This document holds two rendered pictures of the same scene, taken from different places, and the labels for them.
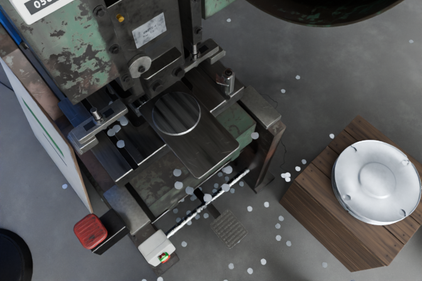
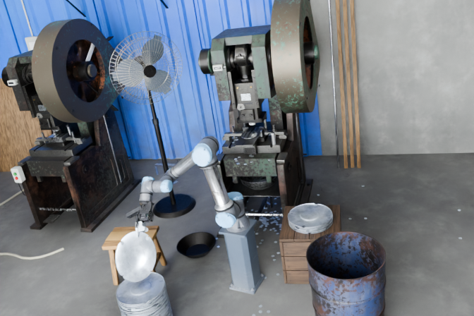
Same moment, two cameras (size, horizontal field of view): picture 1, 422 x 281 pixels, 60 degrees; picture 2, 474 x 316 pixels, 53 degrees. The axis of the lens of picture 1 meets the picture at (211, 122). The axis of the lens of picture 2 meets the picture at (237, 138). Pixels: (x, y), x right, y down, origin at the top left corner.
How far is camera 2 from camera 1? 298 cm
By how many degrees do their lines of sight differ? 56
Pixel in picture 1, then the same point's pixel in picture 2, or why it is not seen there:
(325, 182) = not seen: hidden behind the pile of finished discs
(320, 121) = not seen: hidden behind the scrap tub
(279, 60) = (365, 209)
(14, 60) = (231, 113)
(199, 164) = (239, 143)
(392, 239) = (292, 235)
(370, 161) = (316, 210)
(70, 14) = (223, 76)
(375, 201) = (300, 219)
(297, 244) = (277, 262)
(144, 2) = (244, 87)
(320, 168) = not seen: hidden behind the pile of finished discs
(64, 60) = (219, 86)
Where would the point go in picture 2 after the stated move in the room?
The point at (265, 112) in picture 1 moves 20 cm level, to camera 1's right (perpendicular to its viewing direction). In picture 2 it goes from (281, 157) to (300, 165)
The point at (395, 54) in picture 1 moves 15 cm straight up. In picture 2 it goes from (439, 238) to (440, 219)
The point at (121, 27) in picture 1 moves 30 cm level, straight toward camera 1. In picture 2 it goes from (238, 91) to (213, 105)
